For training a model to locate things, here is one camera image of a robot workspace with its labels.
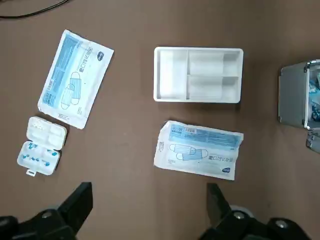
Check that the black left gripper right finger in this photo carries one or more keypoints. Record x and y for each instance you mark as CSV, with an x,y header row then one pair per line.
x,y
220,212

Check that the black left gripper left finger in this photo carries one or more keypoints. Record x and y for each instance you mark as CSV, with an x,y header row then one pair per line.
x,y
75,207

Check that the aluminium first-aid case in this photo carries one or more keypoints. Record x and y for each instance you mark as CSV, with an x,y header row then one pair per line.
x,y
292,100

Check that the white partition tray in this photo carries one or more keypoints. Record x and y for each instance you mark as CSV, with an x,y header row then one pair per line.
x,y
172,75

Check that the teal white gauze packet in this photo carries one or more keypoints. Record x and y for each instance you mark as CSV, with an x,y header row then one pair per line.
x,y
315,87

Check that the folded mask packet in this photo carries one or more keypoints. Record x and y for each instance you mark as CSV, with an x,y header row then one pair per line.
x,y
200,150

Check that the white pill box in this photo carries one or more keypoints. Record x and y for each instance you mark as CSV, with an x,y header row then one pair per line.
x,y
42,147

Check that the large flat mask packet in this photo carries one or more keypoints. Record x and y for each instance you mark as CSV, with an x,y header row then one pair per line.
x,y
75,80

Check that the blue dotted bandage packet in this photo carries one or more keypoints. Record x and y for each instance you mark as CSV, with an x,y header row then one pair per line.
x,y
315,110

